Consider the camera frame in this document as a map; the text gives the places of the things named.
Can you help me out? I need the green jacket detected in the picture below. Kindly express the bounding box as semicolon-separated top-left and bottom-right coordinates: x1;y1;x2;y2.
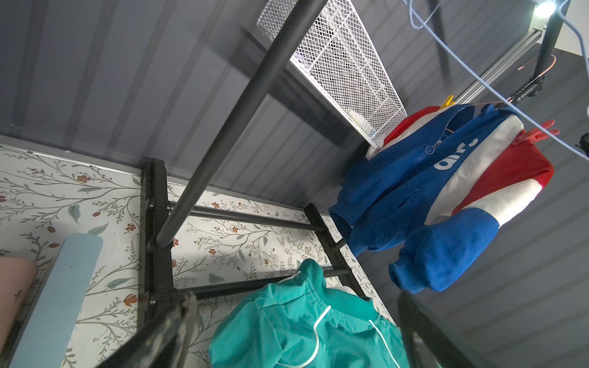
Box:
209;259;410;367

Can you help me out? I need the red clothespin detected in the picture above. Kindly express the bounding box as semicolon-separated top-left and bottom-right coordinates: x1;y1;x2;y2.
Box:
512;120;560;146

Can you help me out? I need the floral table mat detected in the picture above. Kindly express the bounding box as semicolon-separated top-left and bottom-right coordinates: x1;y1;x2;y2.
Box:
0;144;394;368

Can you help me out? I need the pink wire hanger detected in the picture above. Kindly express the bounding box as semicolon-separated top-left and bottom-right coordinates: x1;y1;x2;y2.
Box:
507;54;557;105

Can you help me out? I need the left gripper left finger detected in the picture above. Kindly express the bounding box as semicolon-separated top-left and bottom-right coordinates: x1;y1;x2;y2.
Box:
100;294;198;368

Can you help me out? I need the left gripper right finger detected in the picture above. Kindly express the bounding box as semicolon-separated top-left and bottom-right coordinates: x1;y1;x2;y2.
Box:
397;291;495;367

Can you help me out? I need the silver mesh wall basket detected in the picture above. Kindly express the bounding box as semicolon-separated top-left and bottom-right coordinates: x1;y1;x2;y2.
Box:
256;0;409;149

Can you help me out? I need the pink eraser block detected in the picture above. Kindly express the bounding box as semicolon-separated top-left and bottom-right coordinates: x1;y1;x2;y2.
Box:
0;257;38;350

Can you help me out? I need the yellow clothespin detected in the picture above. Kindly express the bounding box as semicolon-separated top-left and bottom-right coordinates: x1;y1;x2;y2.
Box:
440;95;456;110

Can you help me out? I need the black clothes rack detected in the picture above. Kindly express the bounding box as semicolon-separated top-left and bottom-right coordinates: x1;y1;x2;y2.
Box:
137;0;572;328

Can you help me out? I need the red white blue jacket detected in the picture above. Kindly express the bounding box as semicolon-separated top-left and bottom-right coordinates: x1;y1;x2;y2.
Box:
329;105;554;294

